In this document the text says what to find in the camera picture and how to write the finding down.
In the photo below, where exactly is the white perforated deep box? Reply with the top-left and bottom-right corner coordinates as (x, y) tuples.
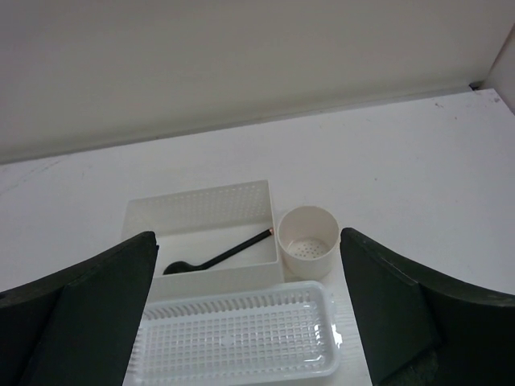
(122, 180), (285, 302)

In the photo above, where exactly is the white shallow mesh basket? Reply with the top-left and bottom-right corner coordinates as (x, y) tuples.
(127, 281), (342, 385)

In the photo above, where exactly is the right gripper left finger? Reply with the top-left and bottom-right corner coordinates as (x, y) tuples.
(1, 231), (158, 385)

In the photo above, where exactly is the black spoon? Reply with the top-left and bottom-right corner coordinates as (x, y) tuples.
(163, 228), (274, 275)

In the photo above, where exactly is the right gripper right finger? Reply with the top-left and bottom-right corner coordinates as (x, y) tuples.
(340, 228), (514, 385)

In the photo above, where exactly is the white round cup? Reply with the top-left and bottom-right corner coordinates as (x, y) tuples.
(276, 206), (340, 281)

